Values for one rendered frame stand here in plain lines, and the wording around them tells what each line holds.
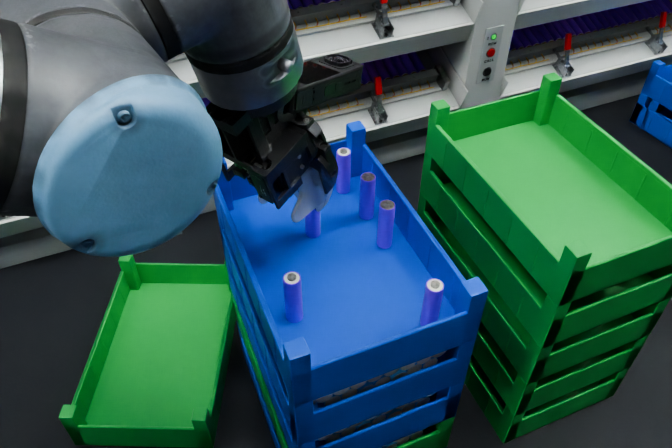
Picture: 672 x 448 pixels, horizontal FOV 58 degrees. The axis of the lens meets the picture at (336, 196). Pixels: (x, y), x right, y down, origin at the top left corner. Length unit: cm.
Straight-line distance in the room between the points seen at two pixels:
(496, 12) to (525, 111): 34
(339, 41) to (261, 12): 66
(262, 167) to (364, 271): 20
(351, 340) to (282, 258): 14
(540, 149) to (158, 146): 69
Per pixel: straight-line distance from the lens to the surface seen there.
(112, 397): 103
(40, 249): 126
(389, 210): 68
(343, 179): 77
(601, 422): 104
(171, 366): 104
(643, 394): 109
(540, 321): 75
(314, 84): 57
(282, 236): 74
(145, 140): 28
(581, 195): 85
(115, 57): 31
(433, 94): 131
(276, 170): 55
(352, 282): 69
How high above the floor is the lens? 85
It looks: 42 degrees down
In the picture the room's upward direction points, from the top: straight up
